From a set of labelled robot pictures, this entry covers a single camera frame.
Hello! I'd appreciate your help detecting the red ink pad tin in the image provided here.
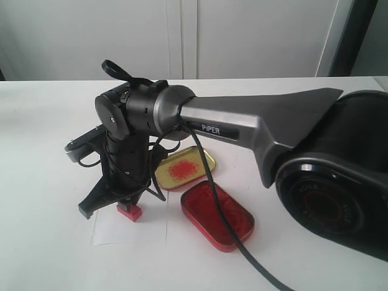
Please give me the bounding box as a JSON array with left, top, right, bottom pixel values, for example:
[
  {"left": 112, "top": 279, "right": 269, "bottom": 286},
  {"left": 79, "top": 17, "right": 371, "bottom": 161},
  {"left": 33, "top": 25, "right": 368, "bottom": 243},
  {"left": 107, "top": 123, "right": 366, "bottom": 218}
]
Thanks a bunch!
[{"left": 181, "top": 181, "right": 255, "bottom": 253}]

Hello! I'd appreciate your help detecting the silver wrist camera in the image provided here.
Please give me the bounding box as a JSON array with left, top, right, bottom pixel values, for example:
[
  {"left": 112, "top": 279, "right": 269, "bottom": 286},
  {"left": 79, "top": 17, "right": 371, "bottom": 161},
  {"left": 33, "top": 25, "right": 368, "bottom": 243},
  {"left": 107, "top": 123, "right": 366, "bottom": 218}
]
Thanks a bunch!
[{"left": 64, "top": 124, "right": 105, "bottom": 162}]

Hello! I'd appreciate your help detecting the gold tin lid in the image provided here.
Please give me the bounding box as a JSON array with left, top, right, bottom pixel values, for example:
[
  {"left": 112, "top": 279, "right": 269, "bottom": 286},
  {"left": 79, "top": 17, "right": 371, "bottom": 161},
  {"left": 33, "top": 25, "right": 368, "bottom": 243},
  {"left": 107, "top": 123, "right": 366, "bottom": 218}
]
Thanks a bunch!
[{"left": 155, "top": 146, "right": 206, "bottom": 190}]

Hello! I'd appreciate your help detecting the white cabinet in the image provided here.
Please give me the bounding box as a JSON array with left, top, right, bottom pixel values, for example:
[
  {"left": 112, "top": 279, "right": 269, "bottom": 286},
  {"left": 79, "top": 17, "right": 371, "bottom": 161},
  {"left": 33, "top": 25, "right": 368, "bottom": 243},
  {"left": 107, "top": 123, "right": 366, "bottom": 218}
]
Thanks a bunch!
[{"left": 1, "top": 1, "right": 353, "bottom": 80}]

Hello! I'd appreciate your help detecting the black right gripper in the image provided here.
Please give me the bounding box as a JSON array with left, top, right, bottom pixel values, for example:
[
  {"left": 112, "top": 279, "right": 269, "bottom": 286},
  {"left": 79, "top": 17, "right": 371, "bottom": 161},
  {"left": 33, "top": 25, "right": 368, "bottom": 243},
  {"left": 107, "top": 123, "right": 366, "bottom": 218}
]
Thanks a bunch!
[{"left": 78, "top": 133, "right": 150, "bottom": 219}]

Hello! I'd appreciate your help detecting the white paper sheet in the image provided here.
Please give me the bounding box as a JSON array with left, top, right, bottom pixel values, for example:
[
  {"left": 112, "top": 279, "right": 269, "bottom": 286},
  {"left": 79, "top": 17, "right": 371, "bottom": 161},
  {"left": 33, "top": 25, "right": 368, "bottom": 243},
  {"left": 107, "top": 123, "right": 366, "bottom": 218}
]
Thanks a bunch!
[{"left": 91, "top": 206, "right": 167, "bottom": 246}]

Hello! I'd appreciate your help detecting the red plastic stamp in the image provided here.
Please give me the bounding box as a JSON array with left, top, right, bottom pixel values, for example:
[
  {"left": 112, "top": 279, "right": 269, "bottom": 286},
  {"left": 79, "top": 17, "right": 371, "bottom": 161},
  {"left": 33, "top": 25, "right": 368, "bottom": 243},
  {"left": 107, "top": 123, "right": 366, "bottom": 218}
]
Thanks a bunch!
[{"left": 116, "top": 204, "right": 142, "bottom": 222}]

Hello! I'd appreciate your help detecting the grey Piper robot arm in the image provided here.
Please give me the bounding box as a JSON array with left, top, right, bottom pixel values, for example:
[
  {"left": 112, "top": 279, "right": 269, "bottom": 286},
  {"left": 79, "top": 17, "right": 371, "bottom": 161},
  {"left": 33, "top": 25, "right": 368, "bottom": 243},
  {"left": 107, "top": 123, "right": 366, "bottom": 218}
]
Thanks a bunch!
[{"left": 79, "top": 78, "right": 387, "bottom": 260}]

